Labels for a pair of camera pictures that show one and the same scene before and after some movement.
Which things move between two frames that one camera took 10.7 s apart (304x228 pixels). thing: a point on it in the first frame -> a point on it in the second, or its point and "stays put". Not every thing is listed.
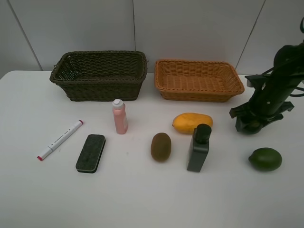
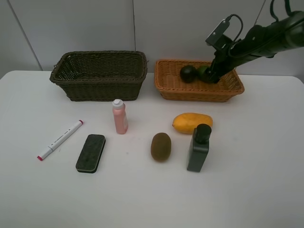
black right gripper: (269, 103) -> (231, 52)
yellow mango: (186, 122) stays put
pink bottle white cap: (119, 110) stays put
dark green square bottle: (199, 147) stays put
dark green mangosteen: (252, 128) -> (188, 73)
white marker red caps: (50, 148) stays put
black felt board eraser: (89, 156) stays put
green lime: (265, 159) -> (200, 73)
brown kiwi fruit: (161, 147) stays put
